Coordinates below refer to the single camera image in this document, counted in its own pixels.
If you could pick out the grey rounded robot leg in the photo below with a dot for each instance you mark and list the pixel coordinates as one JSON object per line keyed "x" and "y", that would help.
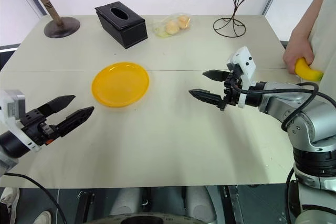
{"x": 126, "y": 200}
{"x": 200, "y": 201}

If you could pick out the brown wooden hat stand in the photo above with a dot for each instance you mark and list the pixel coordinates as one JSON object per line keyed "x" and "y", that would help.
{"x": 56, "y": 24}

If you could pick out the dark rounded robot base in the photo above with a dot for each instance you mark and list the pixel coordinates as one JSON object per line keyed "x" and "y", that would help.
{"x": 147, "y": 218}

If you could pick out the white and black sneaker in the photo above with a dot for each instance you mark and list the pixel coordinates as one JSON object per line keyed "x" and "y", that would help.
{"x": 9, "y": 203}
{"x": 44, "y": 217}

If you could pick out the yellow plastic plate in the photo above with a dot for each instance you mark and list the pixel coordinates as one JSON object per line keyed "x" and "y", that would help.
{"x": 120, "y": 83}

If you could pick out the dark side furniture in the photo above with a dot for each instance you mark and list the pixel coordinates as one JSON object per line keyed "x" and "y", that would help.
{"x": 6, "y": 56}

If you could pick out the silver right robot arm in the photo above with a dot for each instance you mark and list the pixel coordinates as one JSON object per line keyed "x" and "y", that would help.
{"x": 302, "y": 113}

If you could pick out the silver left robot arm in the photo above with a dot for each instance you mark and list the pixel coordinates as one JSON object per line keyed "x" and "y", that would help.
{"x": 10, "y": 142}

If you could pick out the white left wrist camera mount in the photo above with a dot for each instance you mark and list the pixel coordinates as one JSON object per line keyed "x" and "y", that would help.
{"x": 11, "y": 108}

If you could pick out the black table leg strut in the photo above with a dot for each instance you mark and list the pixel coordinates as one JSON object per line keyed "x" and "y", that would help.
{"x": 86, "y": 203}
{"x": 235, "y": 203}

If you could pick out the yellow banana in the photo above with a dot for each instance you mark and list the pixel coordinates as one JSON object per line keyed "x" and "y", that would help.
{"x": 308, "y": 73}

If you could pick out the black tissue box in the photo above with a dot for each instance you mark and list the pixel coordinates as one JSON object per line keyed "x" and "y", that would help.
{"x": 122, "y": 23}

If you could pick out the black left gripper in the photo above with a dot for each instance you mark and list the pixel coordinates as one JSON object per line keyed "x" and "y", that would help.
{"x": 34, "y": 125}

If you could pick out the person's bare hand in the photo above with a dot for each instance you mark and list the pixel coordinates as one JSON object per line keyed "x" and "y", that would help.
{"x": 298, "y": 48}

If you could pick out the clear plastic bag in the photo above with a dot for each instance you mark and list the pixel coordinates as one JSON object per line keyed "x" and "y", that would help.
{"x": 160, "y": 28}

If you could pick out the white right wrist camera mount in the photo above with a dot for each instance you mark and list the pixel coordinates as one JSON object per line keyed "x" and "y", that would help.
{"x": 246, "y": 62}

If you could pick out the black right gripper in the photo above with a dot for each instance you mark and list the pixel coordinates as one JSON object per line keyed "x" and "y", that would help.
{"x": 232, "y": 91}

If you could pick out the person's white shirt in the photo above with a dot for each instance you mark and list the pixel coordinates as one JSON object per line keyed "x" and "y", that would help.
{"x": 325, "y": 37}

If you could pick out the person's bare forearm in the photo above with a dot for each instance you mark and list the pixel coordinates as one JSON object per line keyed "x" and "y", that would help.
{"x": 311, "y": 11}

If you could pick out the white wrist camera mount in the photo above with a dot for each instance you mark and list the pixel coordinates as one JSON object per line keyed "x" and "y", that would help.
{"x": 246, "y": 62}
{"x": 11, "y": 108}

